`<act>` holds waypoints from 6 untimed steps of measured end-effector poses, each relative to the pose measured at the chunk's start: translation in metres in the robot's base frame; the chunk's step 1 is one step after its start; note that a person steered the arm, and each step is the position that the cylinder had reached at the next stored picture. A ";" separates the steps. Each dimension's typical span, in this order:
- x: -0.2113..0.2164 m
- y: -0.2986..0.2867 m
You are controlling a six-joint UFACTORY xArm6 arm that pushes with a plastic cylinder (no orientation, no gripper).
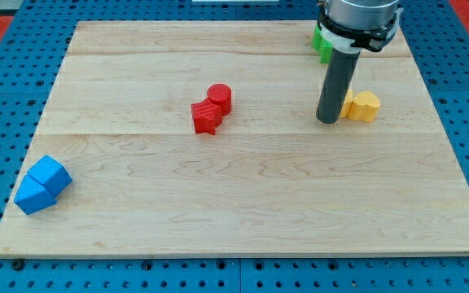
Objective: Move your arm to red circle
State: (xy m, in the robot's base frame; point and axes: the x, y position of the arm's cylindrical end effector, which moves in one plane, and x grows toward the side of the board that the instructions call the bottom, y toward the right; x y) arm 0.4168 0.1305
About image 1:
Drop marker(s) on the blue triangular block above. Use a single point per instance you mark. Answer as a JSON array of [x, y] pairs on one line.
[[32, 197]]

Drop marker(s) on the green block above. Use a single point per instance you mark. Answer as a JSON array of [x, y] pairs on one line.
[[322, 46]]

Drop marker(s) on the red cylinder block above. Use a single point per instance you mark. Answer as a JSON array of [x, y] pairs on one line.
[[221, 95]]

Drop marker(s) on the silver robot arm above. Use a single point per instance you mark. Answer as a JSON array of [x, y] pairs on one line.
[[351, 26]]

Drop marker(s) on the yellow block behind tool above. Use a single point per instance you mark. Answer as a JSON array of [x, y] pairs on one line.
[[348, 101]]

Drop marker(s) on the wooden board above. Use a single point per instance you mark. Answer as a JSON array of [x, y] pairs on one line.
[[272, 182]]

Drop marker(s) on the red star block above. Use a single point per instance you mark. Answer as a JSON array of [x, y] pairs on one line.
[[206, 116]]

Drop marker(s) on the blue cube block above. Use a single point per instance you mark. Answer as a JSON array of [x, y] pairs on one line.
[[51, 174]]

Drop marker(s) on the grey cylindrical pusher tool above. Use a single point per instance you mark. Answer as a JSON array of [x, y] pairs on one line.
[[337, 80]]

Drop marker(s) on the yellow heart block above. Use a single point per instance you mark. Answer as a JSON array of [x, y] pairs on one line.
[[365, 107]]

